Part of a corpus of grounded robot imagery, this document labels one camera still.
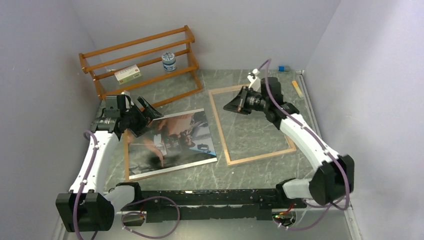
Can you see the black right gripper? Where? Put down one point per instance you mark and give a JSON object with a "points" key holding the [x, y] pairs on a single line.
{"points": [[237, 104]]}

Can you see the aluminium rail frame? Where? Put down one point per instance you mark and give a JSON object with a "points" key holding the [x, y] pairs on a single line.
{"points": [[285, 220]]}

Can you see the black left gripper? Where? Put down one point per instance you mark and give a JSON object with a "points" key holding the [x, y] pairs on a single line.
{"points": [[150, 112]]}

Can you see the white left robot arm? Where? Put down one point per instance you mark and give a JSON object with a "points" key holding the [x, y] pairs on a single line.
{"points": [[85, 207]]}

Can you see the white blue jar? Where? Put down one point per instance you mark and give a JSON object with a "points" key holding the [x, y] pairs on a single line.
{"points": [[169, 61]]}

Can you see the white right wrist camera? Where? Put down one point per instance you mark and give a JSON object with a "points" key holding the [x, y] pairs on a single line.
{"points": [[255, 81]]}

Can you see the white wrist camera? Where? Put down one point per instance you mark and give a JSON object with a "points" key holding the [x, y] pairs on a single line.
{"points": [[255, 81], [128, 100]]}

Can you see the wooden frame backing board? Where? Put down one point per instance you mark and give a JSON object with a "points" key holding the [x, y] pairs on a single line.
{"points": [[126, 155]]}

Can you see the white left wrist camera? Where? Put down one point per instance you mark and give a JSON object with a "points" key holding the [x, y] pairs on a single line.
{"points": [[128, 100]]}

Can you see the large printed photo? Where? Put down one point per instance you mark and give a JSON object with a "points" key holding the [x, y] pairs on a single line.
{"points": [[173, 142]]}

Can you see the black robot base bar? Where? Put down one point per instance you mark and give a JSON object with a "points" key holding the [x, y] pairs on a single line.
{"points": [[168, 205]]}

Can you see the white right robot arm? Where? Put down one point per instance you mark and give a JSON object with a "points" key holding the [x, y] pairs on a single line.
{"points": [[333, 177]]}

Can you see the light wooden picture frame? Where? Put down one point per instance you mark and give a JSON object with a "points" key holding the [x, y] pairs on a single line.
{"points": [[228, 145]]}

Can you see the small yellow wooden stick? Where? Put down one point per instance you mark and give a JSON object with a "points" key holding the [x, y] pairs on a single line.
{"points": [[297, 89]]}

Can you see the white green box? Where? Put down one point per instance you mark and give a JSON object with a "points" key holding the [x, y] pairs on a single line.
{"points": [[127, 74]]}

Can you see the orange wooden shelf rack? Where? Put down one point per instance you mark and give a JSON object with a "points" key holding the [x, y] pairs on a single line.
{"points": [[146, 53]]}

